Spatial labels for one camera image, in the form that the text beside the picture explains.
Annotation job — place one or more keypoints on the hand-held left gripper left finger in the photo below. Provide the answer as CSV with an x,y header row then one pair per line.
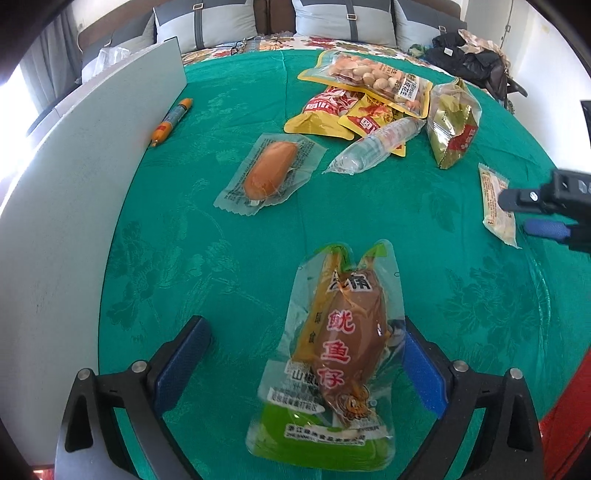
x,y
182,364

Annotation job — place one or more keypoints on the floral bedsheet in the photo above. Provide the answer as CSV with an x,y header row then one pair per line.
x,y
323,42

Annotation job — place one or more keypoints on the white plastic bag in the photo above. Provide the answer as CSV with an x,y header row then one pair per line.
x,y
111,57

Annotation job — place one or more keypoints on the clear cracker tube packet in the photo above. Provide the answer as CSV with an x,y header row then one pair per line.
x,y
369,147

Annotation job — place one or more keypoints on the clear bag of nuts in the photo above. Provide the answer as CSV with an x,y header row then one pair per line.
x,y
369,74

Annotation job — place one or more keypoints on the red cloth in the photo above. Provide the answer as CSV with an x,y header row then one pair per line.
x,y
568,443

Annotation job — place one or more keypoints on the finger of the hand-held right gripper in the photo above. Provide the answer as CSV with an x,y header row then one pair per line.
x,y
524,199
547,229

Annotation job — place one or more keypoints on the orange marker pen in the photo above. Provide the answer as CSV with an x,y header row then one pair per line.
x,y
171,121

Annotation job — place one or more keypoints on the clear bread roll packet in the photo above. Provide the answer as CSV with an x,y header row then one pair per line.
x,y
272,168

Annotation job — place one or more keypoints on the gold green snack packet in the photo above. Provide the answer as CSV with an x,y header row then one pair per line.
x,y
450,124

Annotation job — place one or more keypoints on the green blue patterned cloth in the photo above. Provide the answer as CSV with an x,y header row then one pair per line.
x,y
418,49

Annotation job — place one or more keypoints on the white board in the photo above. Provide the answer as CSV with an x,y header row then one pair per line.
x,y
69,207

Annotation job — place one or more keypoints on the grey curtain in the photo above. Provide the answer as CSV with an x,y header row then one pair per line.
x,y
51,50

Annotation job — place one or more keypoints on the black bag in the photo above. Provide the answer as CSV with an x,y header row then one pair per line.
x,y
452,57

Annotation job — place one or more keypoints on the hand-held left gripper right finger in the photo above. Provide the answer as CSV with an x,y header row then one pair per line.
x,y
422,369

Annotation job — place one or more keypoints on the cream snack bar packet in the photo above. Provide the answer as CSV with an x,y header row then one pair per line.
x,y
490,191

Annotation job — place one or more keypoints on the dark brown bag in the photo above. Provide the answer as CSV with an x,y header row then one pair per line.
x,y
501,81

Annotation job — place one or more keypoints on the clear green squid snack packet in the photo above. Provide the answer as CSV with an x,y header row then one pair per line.
x,y
341,332

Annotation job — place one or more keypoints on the yellow red snack packet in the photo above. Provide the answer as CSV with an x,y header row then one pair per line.
x,y
323,113

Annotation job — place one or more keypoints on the beige patterned cloth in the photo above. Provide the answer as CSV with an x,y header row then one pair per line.
x,y
480,44

